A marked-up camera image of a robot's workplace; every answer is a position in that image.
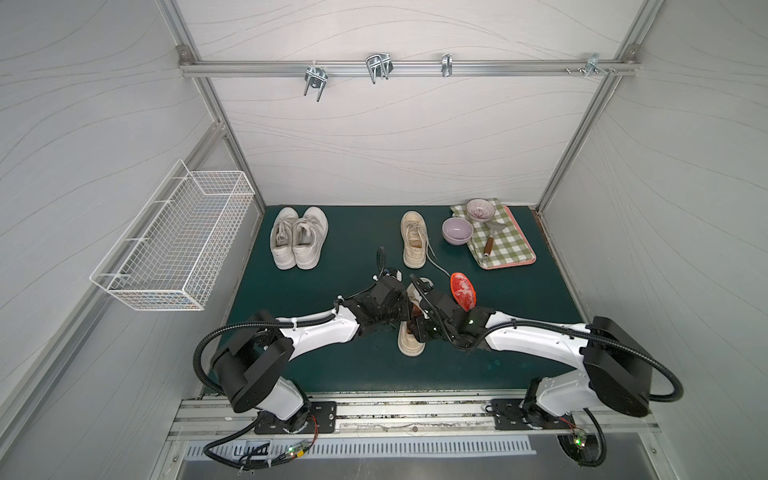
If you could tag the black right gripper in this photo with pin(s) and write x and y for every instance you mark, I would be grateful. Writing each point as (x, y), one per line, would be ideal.
(424, 315)

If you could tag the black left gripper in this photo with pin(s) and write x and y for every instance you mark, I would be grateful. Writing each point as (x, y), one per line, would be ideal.
(395, 309)

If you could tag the red insole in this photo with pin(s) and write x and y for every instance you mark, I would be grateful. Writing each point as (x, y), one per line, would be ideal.
(463, 291)

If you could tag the beige sneaker with red insole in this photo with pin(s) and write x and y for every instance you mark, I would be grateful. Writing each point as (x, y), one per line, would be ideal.
(417, 246)

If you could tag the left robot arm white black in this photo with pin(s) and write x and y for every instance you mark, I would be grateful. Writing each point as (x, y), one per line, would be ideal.
(245, 362)

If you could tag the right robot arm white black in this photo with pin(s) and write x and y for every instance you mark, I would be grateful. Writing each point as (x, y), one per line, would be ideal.
(607, 368)

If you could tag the lilac ceramic bowl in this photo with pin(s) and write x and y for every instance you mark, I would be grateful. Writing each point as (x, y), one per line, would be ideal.
(457, 231)

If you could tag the green white checkered cloth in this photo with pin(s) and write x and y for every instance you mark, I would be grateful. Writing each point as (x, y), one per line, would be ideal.
(475, 244)

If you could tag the striped small ceramic bowl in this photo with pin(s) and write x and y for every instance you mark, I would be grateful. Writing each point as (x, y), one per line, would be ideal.
(480, 210)

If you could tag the white vent grille strip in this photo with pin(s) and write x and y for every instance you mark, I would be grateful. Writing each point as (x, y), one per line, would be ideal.
(387, 447)

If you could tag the metal hook clamp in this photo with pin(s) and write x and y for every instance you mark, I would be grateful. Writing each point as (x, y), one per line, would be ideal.
(592, 67)
(316, 78)
(446, 65)
(379, 66)

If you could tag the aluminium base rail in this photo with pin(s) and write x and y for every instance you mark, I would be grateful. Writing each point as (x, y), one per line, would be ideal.
(361, 414)

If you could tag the wooden handled metal spatula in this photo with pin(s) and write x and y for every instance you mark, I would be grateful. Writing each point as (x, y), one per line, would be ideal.
(495, 227)

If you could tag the white wire basket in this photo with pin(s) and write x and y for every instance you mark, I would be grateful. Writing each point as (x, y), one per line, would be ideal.
(170, 255)

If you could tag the aluminium top rail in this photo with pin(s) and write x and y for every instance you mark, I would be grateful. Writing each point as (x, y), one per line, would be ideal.
(401, 68)

